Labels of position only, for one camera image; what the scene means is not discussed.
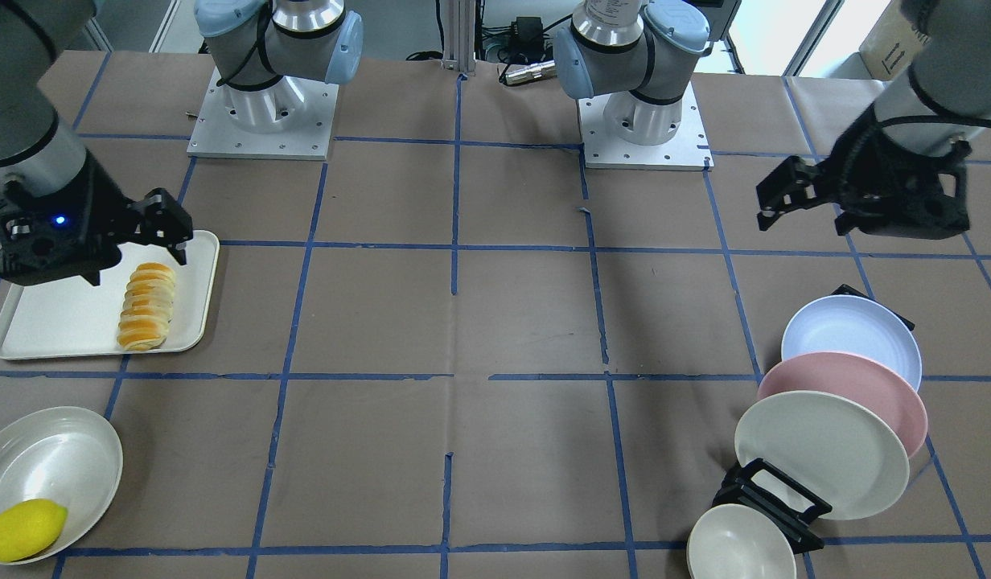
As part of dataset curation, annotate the blue plate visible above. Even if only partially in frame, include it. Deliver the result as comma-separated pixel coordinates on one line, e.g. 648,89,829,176
781,294,923,391

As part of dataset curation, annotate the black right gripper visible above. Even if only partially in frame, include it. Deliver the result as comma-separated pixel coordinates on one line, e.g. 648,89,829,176
0,154,194,287

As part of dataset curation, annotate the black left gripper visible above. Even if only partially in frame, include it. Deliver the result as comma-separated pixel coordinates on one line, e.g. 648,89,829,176
755,109,972,240

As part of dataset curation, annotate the pink plate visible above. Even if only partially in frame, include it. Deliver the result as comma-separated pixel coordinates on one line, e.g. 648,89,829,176
757,351,929,458

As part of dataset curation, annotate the cream rectangular tray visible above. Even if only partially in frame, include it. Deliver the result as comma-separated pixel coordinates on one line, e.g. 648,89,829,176
0,230,220,360

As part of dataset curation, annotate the black power adapter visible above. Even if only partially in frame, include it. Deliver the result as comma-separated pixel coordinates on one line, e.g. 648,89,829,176
508,16,545,52

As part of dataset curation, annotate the cream bowl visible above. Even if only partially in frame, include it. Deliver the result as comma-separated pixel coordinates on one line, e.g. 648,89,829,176
686,503,797,578

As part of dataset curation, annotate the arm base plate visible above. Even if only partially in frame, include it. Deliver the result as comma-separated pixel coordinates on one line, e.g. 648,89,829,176
578,84,715,171
187,71,340,162

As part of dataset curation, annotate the yellow lemon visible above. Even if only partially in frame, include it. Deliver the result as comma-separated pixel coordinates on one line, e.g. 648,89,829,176
0,499,68,563

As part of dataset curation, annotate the aluminium frame post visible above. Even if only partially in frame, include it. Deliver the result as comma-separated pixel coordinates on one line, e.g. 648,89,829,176
440,0,480,76

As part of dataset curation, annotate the cream plate in rack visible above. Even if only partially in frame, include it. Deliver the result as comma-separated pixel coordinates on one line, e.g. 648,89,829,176
734,391,910,520

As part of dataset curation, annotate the cream shallow dish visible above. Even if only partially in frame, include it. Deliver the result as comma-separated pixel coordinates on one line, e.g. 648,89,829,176
0,406,123,565

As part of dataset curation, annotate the striped bread roll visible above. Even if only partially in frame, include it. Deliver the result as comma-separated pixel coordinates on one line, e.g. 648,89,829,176
117,261,176,351

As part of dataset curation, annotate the black dish rack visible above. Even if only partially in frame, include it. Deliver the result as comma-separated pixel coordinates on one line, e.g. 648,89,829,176
713,285,875,554

